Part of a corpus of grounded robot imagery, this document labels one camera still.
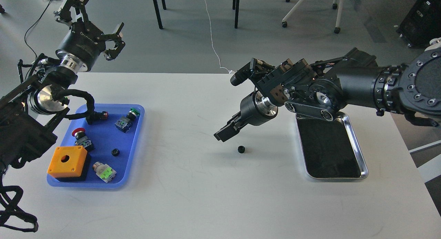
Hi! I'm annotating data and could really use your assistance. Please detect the white rolling chair base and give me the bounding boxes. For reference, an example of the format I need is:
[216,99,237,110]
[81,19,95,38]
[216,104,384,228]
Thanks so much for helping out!
[281,0,345,35]

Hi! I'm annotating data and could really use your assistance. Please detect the blue plastic tray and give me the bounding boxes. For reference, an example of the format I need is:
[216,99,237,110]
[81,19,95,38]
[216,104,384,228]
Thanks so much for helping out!
[46,103,145,189]

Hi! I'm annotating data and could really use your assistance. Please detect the black cable on floor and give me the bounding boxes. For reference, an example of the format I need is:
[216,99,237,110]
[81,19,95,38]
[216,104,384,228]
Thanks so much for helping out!
[21,0,86,60]

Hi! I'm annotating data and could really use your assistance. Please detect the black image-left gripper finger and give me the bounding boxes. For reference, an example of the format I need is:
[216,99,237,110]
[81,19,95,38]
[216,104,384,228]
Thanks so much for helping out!
[96,23,126,61]
[54,0,93,29]

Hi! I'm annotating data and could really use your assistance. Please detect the silver metal tray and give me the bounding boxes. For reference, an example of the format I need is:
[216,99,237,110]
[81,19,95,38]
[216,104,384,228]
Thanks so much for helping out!
[296,112,369,181]

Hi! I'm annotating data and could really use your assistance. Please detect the white cable on floor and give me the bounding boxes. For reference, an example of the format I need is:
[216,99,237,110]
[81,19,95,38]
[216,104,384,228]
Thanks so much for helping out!
[202,0,238,74]

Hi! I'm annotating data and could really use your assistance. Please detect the black equipment case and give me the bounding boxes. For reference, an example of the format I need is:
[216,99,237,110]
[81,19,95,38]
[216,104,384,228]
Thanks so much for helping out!
[397,0,441,48]

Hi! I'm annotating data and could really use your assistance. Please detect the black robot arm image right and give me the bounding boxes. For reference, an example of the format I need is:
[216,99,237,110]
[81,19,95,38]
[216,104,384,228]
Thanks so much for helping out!
[214,48,441,142]

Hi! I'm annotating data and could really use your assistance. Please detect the red mushroom push button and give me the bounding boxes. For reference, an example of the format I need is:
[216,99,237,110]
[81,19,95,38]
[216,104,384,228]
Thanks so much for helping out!
[71,127,95,152]

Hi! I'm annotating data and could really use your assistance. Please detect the green push button switch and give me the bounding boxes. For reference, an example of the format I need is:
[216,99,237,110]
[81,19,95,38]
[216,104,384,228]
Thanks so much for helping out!
[114,108,140,133]

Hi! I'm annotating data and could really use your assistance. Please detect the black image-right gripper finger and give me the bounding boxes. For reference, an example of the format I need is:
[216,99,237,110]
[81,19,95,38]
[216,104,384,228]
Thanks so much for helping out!
[214,112,247,140]
[220,124,247,142]

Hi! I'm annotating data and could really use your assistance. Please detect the silver and green switch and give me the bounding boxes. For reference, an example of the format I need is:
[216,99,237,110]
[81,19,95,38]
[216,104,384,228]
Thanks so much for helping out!
[92,162,117,183]

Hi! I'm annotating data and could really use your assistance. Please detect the black cylindrical gripper body image-right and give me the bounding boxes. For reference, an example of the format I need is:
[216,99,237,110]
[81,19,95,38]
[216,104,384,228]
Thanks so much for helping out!
[239,91,278,126]

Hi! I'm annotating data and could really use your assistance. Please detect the black table leg left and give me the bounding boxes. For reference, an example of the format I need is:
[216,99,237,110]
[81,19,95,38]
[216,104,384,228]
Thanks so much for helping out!
[152,0,167,29]

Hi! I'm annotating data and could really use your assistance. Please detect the orange and black button box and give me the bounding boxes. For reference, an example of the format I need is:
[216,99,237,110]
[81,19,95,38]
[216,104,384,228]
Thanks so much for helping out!
[47,145,90,181]

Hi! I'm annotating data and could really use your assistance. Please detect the black selector switch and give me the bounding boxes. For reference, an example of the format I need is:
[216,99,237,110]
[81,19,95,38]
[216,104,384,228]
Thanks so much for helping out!
[85,111,109,125]

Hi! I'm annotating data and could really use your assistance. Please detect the black table leg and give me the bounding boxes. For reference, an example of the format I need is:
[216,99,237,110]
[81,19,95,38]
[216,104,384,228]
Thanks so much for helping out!
[152,0,167,29]
[232,0,240,29]

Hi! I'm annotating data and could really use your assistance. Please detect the black cylindrical gripper body image-left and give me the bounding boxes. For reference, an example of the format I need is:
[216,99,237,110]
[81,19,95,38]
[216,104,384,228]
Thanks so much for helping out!
[56,25,104,72]

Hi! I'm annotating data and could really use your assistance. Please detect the black table leg right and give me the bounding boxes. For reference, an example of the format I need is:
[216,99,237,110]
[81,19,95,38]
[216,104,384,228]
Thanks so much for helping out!
[232,0,240,29]

